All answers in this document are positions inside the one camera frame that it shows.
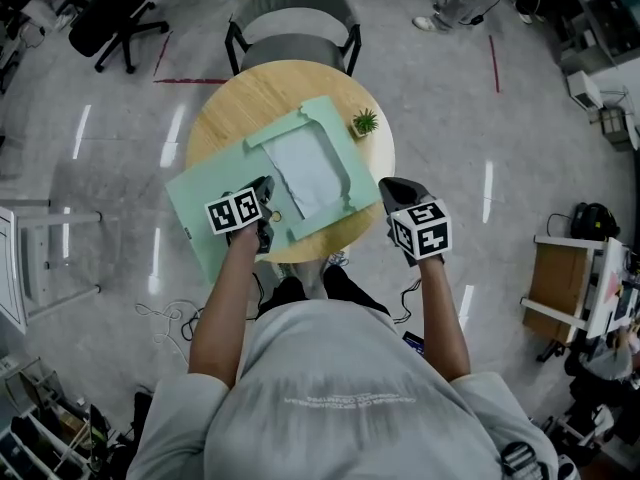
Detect person's left forearm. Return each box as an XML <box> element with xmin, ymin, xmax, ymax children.
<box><xmin>187</xmin><ymin>227</ymin><xmax>261</xmax><ymax>389</ymax></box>

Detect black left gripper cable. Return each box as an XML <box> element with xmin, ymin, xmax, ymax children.
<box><xmin>179</xmin><ymin>272</ymin><xmax>266</xmax><ymax>342</ymax></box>

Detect person's right forearm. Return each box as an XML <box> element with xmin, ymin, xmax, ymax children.
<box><xmin>418</xmin><ymin>255</ymin><xmax>471</xmax><ymax>384</ymax></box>

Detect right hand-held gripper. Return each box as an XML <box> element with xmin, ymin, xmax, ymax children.
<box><xmin>378</xmin><ymin>176</ymin><xmax>453</xmax><ymax>268</ymax></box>

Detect wooden and white side table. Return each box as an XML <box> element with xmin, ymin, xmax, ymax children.
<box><xmin>519</xmin><ymin>235</ymin><xmax>640</xmax><ymax>347</ymax></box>

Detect small white box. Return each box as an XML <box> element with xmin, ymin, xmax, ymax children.
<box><xmin>566</xmin><ymin>70</ymin><xmax>604</xmax><ymax>111</ymax></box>

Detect white floor cable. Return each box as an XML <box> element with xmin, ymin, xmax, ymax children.
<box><xmin>134</xmin><ymin>301</ymin><xmax>194</xmax><ymax>345</ymax></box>

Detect round wooden table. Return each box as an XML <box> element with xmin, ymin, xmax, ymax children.
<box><xmin>185</xmin><ymin>60</ymin><xmax>396</xmax><ymax>264</ymax></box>

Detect person's black trousers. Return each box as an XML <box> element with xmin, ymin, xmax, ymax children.
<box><xmin>257</xmin><ymin>265</ymin><xmax>391</xmax><ymax>319</ymax></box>

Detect white storage rack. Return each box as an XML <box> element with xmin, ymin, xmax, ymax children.
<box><xmin>0</xmin><ymin>357</ymin><xmax>136</xmax><ymax>480</ymax></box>

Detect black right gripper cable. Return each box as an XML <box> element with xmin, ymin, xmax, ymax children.
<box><xmin>393</xmin><ymin>277</ymin><xmax>424</xmax><ymax>325</ymax></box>

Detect grey armchair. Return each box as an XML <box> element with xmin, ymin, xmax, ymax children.
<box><xmin>224</xmin><ymin>0</ymin><xmax>362</xmax><ymax>77</ymax></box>

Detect small potted plant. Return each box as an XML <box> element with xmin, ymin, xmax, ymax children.
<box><xmin>348</xmin><ymin>107</ymin><xmax>380</xmax><ymax>140</ymax></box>

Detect black office chair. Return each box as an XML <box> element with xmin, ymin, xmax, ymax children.
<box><xmin>67</xmin><ymin>0</ymin><xmax>170</xmax><ymax>75</ymax></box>

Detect dark handheld device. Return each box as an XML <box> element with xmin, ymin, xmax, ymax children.
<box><xmin>402</xmin><ymin>330</ymin><xmax>426</xmax><ymax>357</ymax></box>

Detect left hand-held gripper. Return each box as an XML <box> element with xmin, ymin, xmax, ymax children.
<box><xmin>204</xmin><ymin>175</ymin><xmax>276</xmax><ymax>254</ymax></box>

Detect light green folding board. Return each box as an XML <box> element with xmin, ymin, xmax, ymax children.
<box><xmin>164</xmin><ymin>95</ymin><xmax>384</xmax><ymax>285</ymax></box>

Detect white A4 paper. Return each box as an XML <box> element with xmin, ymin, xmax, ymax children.
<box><xmin>262</xmin><ymin>130</ymin><xmax>344</xmax><ymax>220</ymax></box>

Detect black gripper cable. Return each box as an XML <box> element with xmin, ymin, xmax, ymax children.
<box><xmin>393</xmin><ymin>277</ymin><xmax>424</xmax><ymax>325</ymax></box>
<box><xmin>179</xmin><ymin>272</ymin><xmax>266</xmax><ymax>342</ymax></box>

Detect person's grey t-shirt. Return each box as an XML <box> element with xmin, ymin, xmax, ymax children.
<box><xmin>127</xmin><ymin>298</ymin><xmax>559</xmax><ymax>480</ymax></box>

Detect black backpack strap buckle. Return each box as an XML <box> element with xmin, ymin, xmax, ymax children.
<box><xmin>501</xmin><ymin>441</ymin><xmax>551</xmax><ymax>480</ymax></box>

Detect black backpack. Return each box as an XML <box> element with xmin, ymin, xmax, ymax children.
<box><xmin>571</xmin><ymin>201</ymin><xmax>621</xmax><ymax>242</ymax></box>

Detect white desk with drawing board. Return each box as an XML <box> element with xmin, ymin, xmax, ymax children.
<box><xmin>0</xmin><ymin>197</ymin><xmax>104</xmax><ymax>337</ymax></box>

